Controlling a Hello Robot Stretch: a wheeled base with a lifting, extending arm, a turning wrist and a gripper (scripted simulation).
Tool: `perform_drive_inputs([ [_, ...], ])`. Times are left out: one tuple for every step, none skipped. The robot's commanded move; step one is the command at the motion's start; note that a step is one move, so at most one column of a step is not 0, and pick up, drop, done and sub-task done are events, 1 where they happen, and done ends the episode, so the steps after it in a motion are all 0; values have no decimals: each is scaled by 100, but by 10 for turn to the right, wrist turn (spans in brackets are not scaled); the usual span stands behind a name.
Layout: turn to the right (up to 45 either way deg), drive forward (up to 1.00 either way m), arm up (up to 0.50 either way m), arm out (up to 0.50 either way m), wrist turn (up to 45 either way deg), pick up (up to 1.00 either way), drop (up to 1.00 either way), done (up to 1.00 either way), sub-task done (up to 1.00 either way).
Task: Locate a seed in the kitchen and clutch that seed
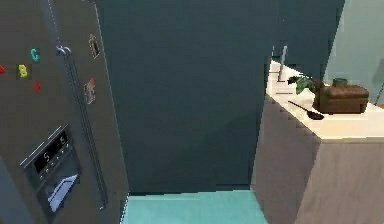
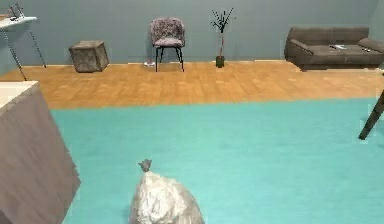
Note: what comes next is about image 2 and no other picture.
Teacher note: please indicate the small pale thing on floor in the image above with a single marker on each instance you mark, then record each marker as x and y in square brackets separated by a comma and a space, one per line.
[149, 62]

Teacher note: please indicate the thin house plant dark pot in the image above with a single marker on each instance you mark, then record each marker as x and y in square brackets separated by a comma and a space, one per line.
[220, 40]

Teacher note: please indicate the purple fuzzy chair black legs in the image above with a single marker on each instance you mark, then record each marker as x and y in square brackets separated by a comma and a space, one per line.
[167, 33]

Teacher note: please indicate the grey tied rubbish bag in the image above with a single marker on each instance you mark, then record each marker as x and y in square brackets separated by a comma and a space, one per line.
[163, 200]

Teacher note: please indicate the grey-brown cube ottoman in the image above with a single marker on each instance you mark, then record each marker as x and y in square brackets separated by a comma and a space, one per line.
[88, 56]

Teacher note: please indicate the dark brown sofa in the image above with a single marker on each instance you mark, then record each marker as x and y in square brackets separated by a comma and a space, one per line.
[333, 50]

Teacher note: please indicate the pale book on sofa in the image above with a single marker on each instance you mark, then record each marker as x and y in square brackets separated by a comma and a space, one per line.
[340, 47]

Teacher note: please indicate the brown counter cabinet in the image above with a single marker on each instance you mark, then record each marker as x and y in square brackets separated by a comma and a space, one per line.
[30, 156]

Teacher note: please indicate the white desk with thin legs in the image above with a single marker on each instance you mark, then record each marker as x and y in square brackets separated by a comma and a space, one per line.
[16, 22]

